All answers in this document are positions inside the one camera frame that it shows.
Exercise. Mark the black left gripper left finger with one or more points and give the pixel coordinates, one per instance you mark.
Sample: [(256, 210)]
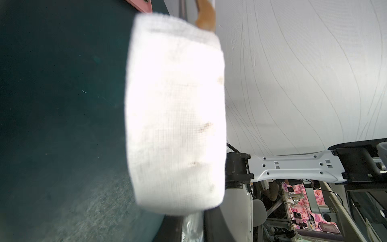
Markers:
[(170, 229)]

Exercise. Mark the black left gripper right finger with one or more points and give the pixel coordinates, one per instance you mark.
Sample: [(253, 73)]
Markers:
[(215, 227)]

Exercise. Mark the pink tray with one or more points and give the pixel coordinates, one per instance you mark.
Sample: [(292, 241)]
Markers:
[(143, 6)]

